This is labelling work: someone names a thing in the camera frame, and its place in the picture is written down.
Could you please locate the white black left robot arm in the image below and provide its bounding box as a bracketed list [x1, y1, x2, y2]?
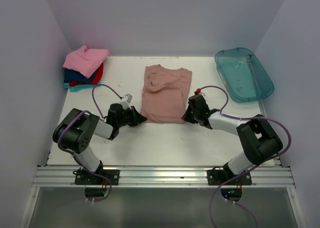
[52, 103, 147, 185]

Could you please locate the folded navy blue t-shirt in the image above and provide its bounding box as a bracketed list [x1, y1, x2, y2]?
[64, 68, 95, 83]

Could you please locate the folded red t-shirt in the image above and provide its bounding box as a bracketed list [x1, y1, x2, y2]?
[69, 63, 104, 87]

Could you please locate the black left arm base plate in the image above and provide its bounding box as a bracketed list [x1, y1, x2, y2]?
[72, 169, 120, 186]

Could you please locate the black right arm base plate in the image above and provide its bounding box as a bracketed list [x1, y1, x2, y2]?
[206, 166, 253, 186]

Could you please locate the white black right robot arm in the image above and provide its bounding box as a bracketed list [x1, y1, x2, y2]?
[182, 94, 283, 185]

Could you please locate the dusty pink printed t-shirt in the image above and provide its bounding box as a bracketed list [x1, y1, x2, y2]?
[141, 64, 193, 124]

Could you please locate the aluminium mounting rail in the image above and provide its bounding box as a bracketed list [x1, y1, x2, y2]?
[31, 149, 296, 189]

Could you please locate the folded pink t-shirt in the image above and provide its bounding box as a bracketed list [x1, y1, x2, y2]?
[62, 45, 110, 78]

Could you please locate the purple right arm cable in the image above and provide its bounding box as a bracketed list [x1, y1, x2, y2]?
[197, 85, 293, 228]

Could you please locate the teal plastic bin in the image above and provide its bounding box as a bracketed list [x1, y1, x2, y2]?
[214, 47, 274, 103]

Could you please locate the folded teal t-shirt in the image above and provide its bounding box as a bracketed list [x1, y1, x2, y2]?
[63, 82, 96, 93]

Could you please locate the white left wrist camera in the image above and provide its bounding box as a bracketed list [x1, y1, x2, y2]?
[119, 94, 133, 110]

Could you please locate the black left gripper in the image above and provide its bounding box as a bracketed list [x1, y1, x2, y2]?
[116, 105, 146, 128]

